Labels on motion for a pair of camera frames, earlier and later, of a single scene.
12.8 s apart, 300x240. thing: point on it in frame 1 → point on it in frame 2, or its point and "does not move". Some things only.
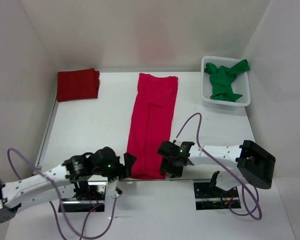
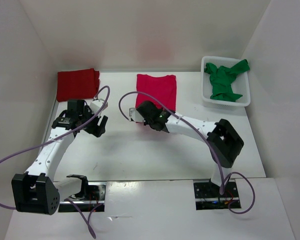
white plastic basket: [240, 85] does not move
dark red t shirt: [77, 85] does not move
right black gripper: [176, 172] → [146, 122]
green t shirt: [221, 78] does not move
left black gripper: [129, 160] → [97, 130]
